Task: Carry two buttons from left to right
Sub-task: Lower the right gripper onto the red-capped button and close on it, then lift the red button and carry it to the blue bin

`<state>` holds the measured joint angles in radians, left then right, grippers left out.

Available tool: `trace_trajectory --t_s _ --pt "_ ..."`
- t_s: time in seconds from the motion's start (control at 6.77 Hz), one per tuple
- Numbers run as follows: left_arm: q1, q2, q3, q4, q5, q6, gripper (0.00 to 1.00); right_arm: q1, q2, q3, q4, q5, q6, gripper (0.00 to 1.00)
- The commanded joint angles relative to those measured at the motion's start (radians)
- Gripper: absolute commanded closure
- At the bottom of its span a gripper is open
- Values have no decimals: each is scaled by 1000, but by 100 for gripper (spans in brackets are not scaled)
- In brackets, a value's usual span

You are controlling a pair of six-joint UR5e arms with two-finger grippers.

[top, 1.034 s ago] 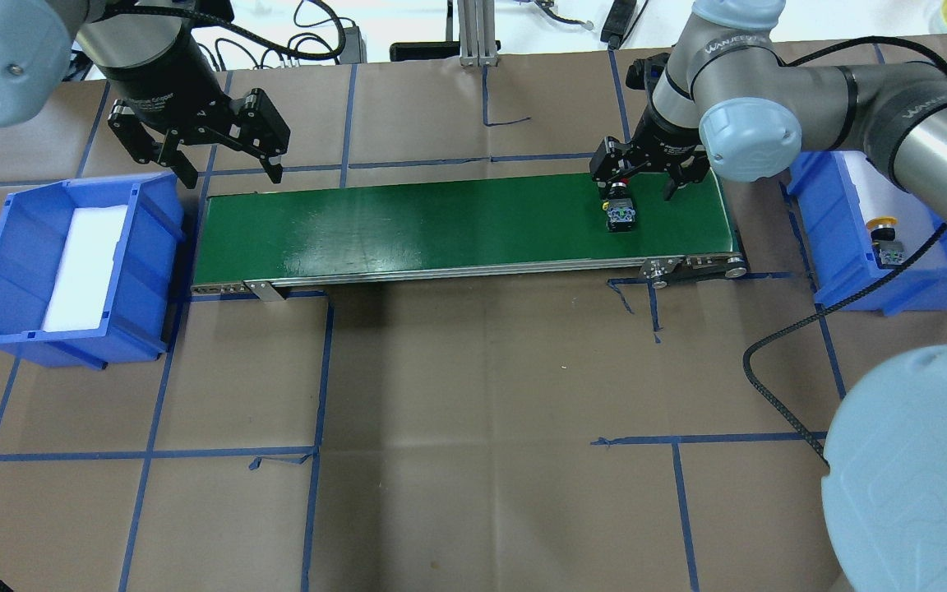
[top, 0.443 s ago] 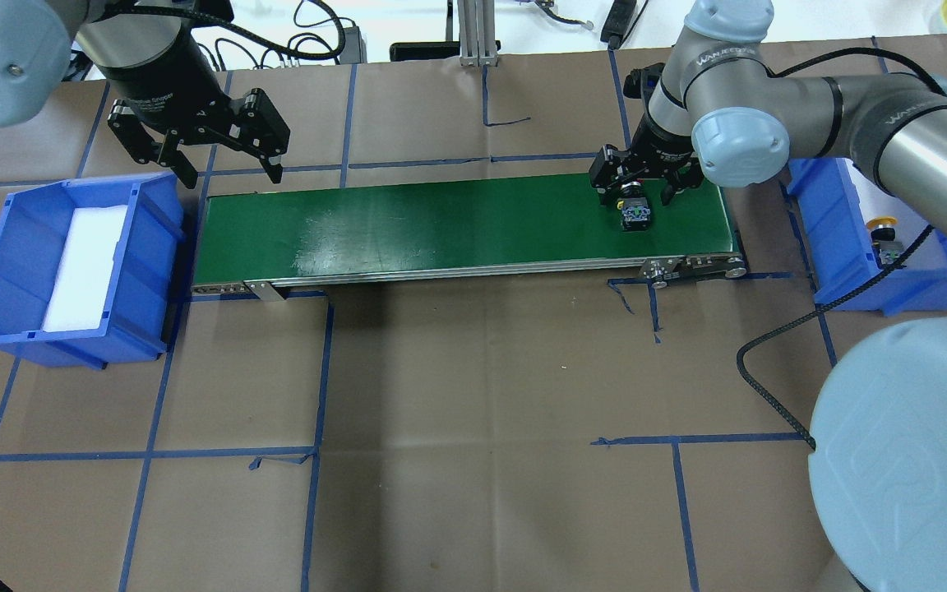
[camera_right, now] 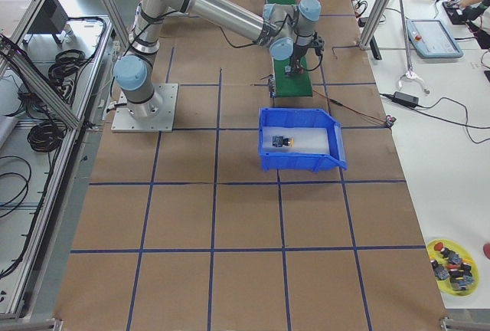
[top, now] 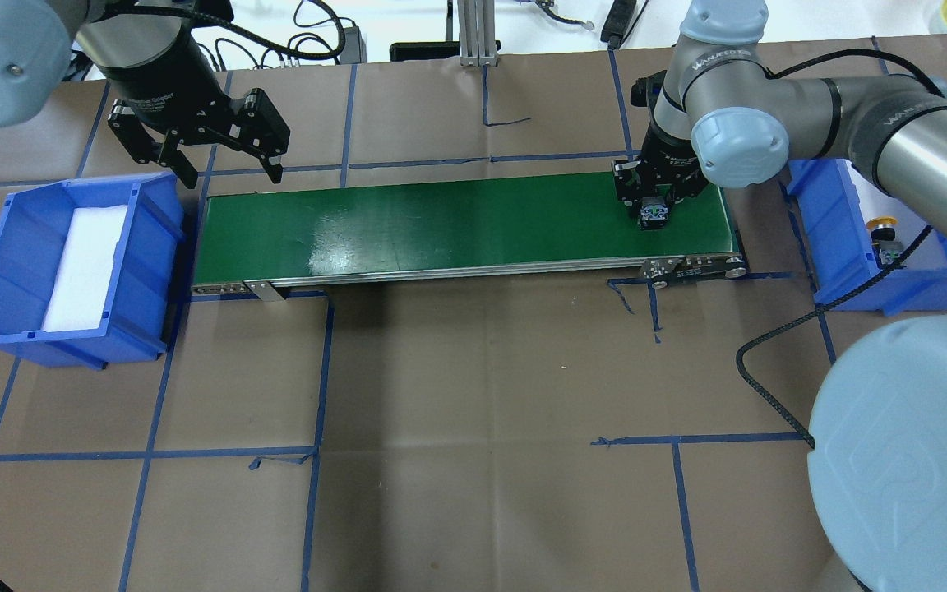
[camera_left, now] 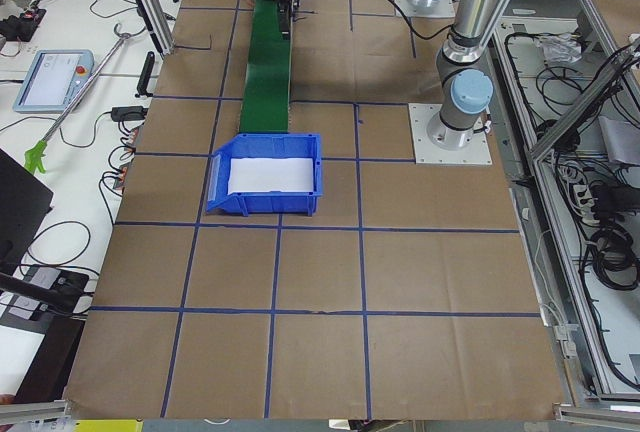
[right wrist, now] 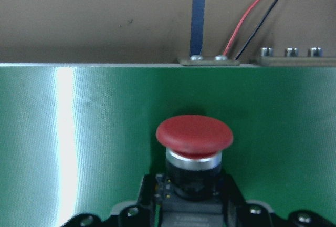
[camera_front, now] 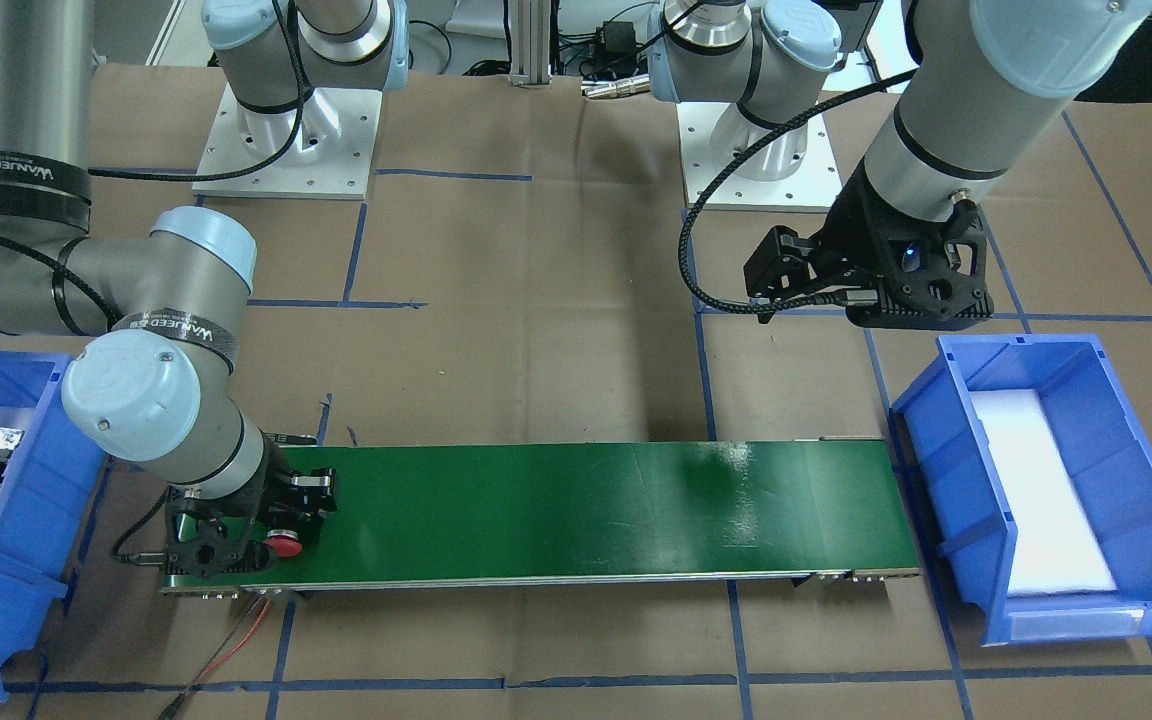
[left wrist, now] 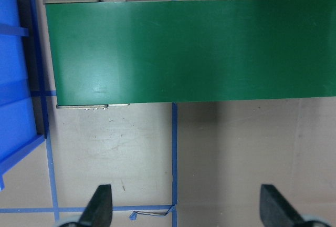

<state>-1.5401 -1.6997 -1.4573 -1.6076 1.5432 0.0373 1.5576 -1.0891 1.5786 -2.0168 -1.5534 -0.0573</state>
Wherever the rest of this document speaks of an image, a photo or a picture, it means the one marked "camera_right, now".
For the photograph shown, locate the white foam pad right bin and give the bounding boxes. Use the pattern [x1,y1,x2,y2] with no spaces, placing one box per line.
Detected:
[259,126,330,154]

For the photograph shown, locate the black power adapter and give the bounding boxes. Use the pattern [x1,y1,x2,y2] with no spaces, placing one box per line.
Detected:
[393,91,419,108]

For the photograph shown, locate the yellow plate of buttons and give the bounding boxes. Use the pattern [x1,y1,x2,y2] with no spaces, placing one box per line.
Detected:
[426,238,479,297]

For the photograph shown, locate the green conveyor belt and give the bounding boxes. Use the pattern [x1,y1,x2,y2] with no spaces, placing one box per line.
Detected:
[266,0,312,98]

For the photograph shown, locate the red black wire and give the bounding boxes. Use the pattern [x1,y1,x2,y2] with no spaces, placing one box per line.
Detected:
[312,91,396,128]

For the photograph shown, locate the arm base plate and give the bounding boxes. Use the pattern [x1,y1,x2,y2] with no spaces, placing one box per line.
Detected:
[112,84,178,133]

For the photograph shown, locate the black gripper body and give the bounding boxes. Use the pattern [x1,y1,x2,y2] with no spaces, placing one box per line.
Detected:
[290,44,309,67]

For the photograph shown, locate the aluminium profile post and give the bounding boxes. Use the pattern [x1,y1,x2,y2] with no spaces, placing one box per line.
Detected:
[358,0,389,50]

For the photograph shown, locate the teach pendant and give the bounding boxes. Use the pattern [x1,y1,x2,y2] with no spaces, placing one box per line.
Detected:
[406,19,463,59]

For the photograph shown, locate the blue right bin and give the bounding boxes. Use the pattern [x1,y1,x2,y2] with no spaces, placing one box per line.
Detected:
[258,108,348,172]

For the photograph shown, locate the yellow push button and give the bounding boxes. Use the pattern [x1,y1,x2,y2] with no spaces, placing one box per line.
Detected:
[272,136,294,148]

